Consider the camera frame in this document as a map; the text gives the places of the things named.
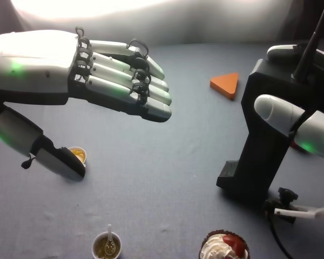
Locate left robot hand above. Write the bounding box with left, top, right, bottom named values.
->
left=0, top=26, right=173, bottom=182

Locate white bowl with yellow food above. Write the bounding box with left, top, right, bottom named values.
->
left=67, top=146, right=87, bottom=166

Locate grey table cloth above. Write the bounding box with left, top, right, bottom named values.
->
left=0, top=37, right=324, bottom=259

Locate orange triangle block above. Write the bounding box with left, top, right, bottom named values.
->
left=209, top=72, right=240, bottom=101

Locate white cup with green soup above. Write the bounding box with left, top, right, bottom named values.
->
left=91, top=224, right=123, bottom=259

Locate toy cupcake with strawberry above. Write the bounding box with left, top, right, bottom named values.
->
left=199, top=229, right=251, bottom=259

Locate black camera cable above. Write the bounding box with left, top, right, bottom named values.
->
left=267, top=213, right=291, bottom=259

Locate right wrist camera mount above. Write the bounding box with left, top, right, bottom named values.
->
left=263, top=187, right=324, bottom=224

